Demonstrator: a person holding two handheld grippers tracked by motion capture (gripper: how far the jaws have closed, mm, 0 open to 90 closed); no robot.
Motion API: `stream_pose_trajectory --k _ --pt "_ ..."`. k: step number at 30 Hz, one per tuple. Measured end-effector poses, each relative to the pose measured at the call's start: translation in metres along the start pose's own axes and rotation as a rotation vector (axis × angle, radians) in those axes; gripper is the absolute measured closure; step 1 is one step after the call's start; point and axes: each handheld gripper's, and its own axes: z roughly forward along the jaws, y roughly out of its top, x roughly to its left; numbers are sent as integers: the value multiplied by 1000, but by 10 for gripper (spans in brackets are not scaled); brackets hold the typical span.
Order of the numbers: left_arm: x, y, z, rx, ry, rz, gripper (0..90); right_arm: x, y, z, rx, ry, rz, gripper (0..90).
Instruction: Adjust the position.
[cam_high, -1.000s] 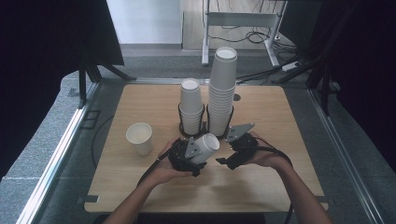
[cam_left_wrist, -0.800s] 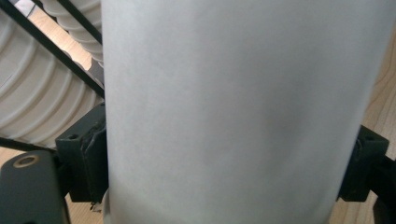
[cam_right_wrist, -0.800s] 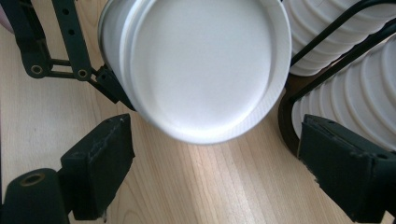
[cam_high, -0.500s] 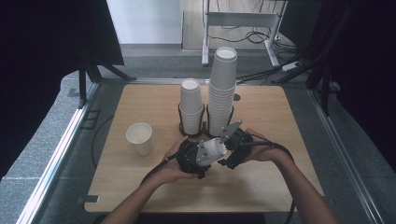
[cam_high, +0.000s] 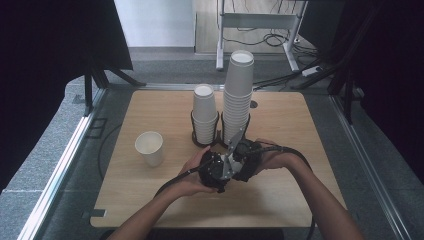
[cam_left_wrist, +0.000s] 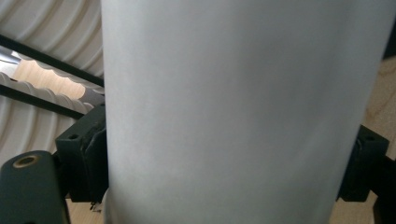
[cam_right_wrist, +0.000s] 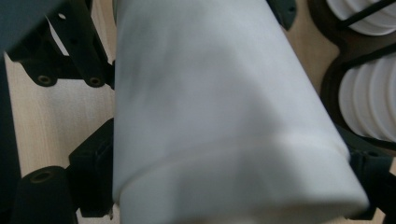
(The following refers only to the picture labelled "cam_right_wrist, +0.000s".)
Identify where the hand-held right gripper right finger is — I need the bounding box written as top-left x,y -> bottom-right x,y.
334,124 -> 394,220

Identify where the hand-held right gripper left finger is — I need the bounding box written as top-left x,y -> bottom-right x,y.
68,117 -> 116,218

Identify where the stack of white paper cups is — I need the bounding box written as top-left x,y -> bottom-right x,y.
325,0 -> 396,36
338,54 -> 396,145

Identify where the black wire cup rack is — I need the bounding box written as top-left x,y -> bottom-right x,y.
306,0 -> 396,153

